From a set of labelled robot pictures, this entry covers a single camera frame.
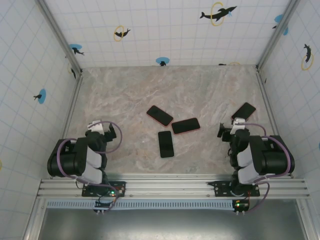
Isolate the light blue phone case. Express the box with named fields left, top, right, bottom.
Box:
left=157, top=130, right=175, bottom=159

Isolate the small black controller board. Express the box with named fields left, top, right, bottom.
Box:
left=232, top=199, right=250, bottom=215
left=93, top=199, right=114, bottom=215

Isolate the grey metal panel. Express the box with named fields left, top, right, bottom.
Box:
left=39, top=208, right=309, bottom=240

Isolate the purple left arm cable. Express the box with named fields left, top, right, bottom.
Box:
left=56, top=120, right=123, bottom=213

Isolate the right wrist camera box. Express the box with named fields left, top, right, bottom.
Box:
left=230, top=117, right=247, bottom=135

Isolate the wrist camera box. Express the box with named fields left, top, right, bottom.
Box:
left=86, top=120, right=105, bottom=135
left=230, top=117, right=247, bottom=135

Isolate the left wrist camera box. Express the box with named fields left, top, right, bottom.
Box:
left=86, top=120, right=105, bottom=135

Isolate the aluminium table side rail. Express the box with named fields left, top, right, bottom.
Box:
left=50, top=71, right=85, bottom=179
left=256, top=66, right=295, bottom=179

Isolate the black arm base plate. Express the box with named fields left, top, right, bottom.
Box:
left=81, top=180, right=127, bottom=198
left=207, top=180, right=261, bottom=198

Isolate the aluminium mounting rail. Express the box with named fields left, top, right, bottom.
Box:
left=37, top=173, right=311, bottom=200

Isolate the white slotted cable duct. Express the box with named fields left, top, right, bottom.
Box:
left=46, top=199, right=237, bottom=210

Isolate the aluminium frame bar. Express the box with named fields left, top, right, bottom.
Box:
left=23, top=198, right=48, bottom=240
left=296, top=199, right=316, bottom=240

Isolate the aluminium frame post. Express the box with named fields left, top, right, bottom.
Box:
left=36, top=0, right=84, bottom=75
left=256, top=0, right=301, bottom=71

